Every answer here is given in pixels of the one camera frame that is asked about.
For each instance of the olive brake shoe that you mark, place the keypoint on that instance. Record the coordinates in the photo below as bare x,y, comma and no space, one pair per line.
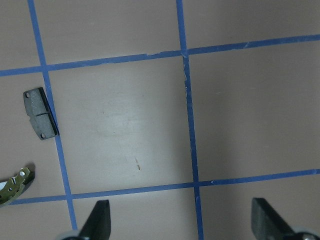
17,184

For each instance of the grey brake pad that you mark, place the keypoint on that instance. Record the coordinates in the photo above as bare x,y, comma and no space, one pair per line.
40,114

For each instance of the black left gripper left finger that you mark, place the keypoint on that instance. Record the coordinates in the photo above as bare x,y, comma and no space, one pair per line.
98,224

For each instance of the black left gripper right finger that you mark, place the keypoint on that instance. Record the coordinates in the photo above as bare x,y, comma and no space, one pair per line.
267,224

